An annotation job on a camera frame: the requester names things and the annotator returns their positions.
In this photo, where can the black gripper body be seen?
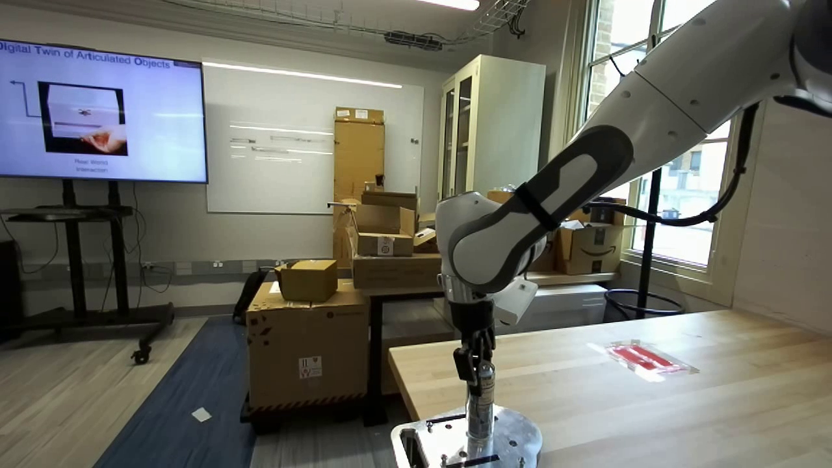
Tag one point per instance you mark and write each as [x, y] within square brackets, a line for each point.
[473, 322]

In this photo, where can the silver blue soda can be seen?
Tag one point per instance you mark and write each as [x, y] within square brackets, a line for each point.
[483, 417]

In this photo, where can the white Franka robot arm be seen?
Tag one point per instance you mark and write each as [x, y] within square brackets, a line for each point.
[678, 86]

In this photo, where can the long flat cardboard box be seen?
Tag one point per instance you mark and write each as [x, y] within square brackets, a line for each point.
[393, 270]

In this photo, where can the small flat cardboard box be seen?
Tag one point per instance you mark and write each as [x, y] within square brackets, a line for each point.
[386, 244]

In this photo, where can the medium cardboard box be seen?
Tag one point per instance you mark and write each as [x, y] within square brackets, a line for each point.
[388, 212]

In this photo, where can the Amazon cardboard box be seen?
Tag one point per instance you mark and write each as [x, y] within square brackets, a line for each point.
[591, 249]

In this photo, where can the red flat block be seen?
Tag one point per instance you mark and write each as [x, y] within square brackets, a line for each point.
[644, 360]

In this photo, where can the small brown cardboard box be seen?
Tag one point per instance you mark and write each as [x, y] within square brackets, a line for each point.
[309, 282]

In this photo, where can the white tall cabinet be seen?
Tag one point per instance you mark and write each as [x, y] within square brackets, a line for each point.
[508, 121]

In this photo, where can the large window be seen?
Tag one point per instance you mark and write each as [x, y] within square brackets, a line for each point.
[686, 217]

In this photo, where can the blue floor rug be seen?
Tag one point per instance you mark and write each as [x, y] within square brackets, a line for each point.
[191, 398]

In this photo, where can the long ceiling light strip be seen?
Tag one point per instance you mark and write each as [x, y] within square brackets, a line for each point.
[451, 4]

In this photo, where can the large TV screen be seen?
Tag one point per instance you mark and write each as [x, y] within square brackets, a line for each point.
[131, 113]

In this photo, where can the black TV stand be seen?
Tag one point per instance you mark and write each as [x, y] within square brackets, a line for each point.
[74, 261]

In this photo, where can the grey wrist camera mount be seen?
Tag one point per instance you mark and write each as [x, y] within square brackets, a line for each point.
[518, 301]

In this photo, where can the wall whiteboard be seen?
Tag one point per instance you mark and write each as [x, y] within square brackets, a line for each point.
[287, 147]

